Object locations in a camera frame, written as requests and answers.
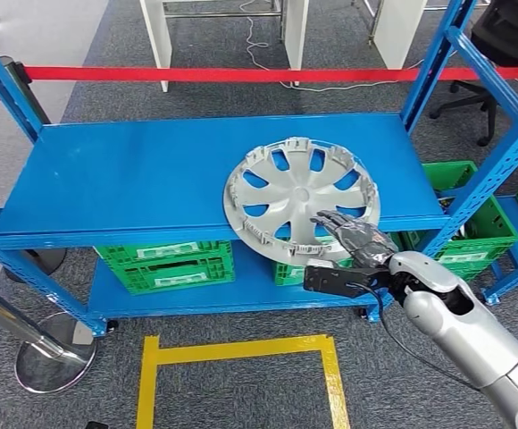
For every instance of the black office chair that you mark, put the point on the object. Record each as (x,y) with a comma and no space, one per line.
(509,29)

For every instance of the white table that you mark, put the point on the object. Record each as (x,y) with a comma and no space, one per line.
(156,35)
(397,29)

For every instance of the long red barrier belt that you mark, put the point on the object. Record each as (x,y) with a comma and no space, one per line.
(196,74)

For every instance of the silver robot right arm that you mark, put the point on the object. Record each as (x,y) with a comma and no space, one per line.
(464,331)

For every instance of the blue metal shelf rack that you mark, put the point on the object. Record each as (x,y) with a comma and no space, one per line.
(152,177)
(515,278)

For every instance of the silver plastic wheel hubcap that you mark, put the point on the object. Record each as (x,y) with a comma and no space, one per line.
(285,195)

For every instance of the black flat object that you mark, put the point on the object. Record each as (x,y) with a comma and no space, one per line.
(96,426)

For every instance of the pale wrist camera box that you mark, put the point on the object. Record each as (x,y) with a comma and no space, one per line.
(330,281)

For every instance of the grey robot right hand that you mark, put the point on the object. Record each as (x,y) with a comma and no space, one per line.
(362,243)

